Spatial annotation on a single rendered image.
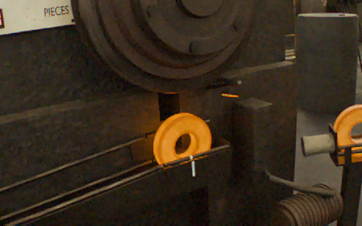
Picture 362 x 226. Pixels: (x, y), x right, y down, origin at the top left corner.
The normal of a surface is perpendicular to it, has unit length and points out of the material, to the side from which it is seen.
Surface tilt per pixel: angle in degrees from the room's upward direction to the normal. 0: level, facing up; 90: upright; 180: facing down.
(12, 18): 90
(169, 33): 90
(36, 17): 90
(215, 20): 90
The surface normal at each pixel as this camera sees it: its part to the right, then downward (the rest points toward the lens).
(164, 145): 0.50, 0.22
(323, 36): -0.48, 0.29
